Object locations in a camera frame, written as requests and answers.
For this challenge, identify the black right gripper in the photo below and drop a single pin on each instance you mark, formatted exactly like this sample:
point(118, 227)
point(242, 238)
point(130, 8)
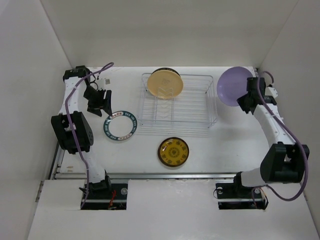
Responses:
point(241, 100)

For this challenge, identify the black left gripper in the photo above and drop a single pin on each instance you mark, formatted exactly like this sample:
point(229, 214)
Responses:
point(93, 107)

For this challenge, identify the purple plate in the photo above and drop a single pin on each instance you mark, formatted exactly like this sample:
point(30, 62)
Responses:
point(232, 85)

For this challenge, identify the green rimmed white plate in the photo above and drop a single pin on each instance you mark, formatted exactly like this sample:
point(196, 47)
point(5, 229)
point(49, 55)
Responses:
point(120, 126)

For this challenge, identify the white wire dish rack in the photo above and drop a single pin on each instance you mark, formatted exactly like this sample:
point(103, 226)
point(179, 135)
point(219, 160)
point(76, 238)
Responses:
point(194, 107)

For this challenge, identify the tan plate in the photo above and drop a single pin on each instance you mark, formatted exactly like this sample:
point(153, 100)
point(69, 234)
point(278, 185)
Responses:
point(165, 84)

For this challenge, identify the yellow patterned plate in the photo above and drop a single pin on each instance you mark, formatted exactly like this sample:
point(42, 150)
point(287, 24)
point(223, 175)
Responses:
point(173, 152)

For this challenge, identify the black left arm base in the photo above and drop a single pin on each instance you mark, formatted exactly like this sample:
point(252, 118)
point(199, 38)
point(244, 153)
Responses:
point(111, 199)

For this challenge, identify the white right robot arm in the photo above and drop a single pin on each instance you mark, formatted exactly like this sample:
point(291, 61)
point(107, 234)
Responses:
point(286, 160)

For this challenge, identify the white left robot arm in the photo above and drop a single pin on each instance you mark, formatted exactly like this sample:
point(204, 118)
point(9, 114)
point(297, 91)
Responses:
point(73, 131)

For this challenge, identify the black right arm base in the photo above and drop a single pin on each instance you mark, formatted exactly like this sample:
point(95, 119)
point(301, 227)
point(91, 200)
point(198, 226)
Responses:
point(231, 197)

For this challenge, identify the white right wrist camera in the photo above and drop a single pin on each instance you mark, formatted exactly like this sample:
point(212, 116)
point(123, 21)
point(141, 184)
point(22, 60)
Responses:
point(271, 91)

